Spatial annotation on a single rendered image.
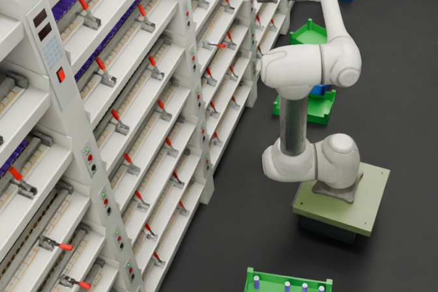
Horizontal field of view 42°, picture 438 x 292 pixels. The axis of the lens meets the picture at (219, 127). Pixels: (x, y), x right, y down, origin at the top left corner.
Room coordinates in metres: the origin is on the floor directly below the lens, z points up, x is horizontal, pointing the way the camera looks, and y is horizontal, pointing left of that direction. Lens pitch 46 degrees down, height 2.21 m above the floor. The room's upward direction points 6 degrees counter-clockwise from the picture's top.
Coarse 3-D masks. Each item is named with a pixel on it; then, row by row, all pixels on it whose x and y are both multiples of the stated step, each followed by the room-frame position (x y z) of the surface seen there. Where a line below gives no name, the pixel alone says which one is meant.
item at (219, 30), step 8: (224, 0) 2.20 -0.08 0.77; (232, 0) 2.20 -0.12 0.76; (240, 0) 2.21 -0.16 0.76; (216, 16) 2.08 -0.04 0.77; (224, 16) 2.08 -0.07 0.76; (232, 16) 2.09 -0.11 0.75; (216, 24) 2.03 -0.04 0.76; (224, 24) 2.03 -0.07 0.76; (208, 32) 1.97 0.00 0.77; (216, 32) 1.98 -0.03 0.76; (224, 32) 1.99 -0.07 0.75; (200, 40) 1.92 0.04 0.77; (208, 40) 1.92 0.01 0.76; (216, 40) 1.92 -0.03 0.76; (216, 48) 1.92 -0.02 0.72; (200, 56) 1.82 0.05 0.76; (208, 56) 1.83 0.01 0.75; (200, 64) 1.72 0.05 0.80; (208, 64) 1.83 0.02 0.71; (200, 72) 1.73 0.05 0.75
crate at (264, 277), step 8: (248, 272) 1.03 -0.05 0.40; (256, 272) 1.04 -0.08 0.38; (248, 280) 1.03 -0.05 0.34; (264, 280) 1.03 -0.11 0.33; (272, 280) 1.02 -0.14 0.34; (280, 280) 1.01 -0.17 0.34; (288, 280) 1.00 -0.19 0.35; (296, 280) 1.00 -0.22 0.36; (304, 280) 0.99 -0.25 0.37; (312, 280) 0.98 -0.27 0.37; (328, 280) 0.96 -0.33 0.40; (248, 288) 1.00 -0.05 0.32; (264, 288) 1.00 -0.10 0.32; (272, 288) 0.99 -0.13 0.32; (280, 288) 0.99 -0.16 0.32; (296, 288) 0.99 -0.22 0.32; (312, 288) 0.98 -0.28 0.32; (328, 288) 0.95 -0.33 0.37
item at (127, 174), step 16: (176, 80) 1.65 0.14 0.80; (192, 80) 1.63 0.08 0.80; (160, 96) 1.56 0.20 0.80; (176, 96) 1.59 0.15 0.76; (160, 112) 1.49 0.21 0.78; (176, 112) 1.52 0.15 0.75; (144, 128) 1.42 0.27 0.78; (160, 128) 1.43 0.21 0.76; (128, 144) 1.34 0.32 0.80; (144, 144) 1.36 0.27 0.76; (160, 144) 1.38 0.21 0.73; (128, 160) 1.24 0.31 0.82; (144, 160) 1.29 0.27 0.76; (112, 176) 1.20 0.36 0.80; (128, 176) 1.22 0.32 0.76; (128, 192) 1.16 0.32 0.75
